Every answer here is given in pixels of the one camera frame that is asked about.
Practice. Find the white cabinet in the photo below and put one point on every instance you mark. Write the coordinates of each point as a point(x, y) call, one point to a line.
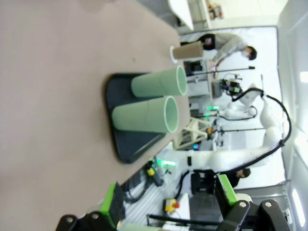
point(183, 12)

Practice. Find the black office chair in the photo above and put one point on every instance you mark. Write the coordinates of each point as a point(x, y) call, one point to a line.
point(202, 183)

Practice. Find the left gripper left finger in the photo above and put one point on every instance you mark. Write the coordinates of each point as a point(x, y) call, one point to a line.
point(113, 204)

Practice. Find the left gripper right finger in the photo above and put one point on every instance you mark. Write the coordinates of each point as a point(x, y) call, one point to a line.
point(227, 192)

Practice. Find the brown cup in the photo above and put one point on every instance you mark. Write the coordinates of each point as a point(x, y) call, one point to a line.
point(187, 50)

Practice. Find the seated person in black clothes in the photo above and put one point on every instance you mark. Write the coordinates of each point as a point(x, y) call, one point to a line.
point(243, 173)

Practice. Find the black metal bar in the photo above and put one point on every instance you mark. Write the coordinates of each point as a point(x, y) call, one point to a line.
point(183, 219)

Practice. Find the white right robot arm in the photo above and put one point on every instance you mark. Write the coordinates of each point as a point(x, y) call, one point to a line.
point(240, 156)

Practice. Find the person in black printed shirt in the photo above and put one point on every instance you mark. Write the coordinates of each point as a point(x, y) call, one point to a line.
point(208, 42)

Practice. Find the white wooden stool frame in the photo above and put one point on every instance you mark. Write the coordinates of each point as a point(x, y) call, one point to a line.
point(192, 133)

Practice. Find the pale green cup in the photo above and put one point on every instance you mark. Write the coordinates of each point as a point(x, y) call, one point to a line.
point(154, 83)
point(139, 115)

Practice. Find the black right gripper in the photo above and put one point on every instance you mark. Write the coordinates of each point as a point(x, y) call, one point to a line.
point(231, 86)

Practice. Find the yellow emergency stop box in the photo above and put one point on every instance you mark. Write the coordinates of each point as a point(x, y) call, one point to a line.
point(170, 205)
point(150, 171)

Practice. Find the black plastic tray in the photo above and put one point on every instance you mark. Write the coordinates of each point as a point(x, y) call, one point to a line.
point(134, 146)

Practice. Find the person in grey jacket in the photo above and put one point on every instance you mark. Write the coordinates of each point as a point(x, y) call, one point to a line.
point(228, 44)

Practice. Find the ceiling light panel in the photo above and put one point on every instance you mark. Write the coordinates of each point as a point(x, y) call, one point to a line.
point(303, 77)
point(297, 204)

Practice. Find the long black rod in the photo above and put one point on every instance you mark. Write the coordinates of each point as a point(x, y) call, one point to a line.
point(228, 69)

